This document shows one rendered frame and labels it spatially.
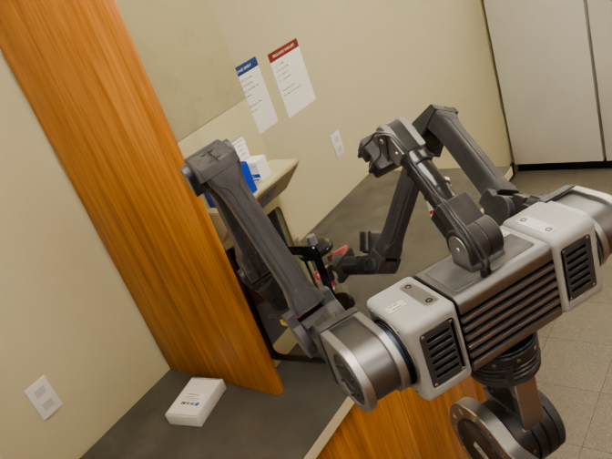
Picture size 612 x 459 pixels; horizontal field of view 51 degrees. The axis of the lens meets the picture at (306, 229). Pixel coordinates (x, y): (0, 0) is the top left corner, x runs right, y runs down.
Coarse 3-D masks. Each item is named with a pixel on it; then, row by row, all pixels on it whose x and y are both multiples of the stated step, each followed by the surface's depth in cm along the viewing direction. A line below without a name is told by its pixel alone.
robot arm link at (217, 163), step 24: (216, 144) 120; (192, 168) 119; (216, 168) 114; (240, 168) 115; (240, 192) 115; (240, 216) 115; (264, 216) 117; (264, 240) 116; (288, 264) 118; (288, 288) 118; (312, 288) 119; (288, 312) 120
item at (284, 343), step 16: (304, 256) 163; (320, 256) 161; (304, 272) 166; (320, 272) 164; (320, 288) 167; (256, 304) 183; (272, 336) 187; (288, 336) 184; (288, 352) 188; (304, 352) 184
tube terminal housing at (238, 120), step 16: (224, 112) 178; (240, 112) 183; (208, 128) 173; (224, 128) 178; (240, 128) 183; (256, 128) 188; (192, 144) 169; (208, 144) 173; (256, 144) 188; (208, 208) 174; (272, 208) 195; (288, 224) 200; (288, 240) 205
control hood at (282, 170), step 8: (272, 160) 191; (280, 160) 189; (288, 160) 187; (296, 160) 185; (272, 168) 185; (280, 168) 183; (288, 168) 182; (272, 176) 179; (280, 176) 180; (288, 176) 186; (256, 184) 178; (264, 184) 176; (272, 184) 177; (280, 184) 186; (288, 184) 194; (256, 192) 172; (264, 192) 176; (280, 192) 193; (216, 208) 172; (216, 216) 169; (216, 224) 171; (224, 232) 171; (224, 240) 174
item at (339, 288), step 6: (330, 240) 195; (330, 246) 192; (330, 252) 193; (324, 258) 192; (330, 258) 193; (324, 264) 192; (336, 276) 195; (336, 282) 195; (336, 288) 195; (342, 288) 197; (336, 294) 196; (342, 294) 197; (348, 294) 199; (342, 300) 197; (348, 300) 199
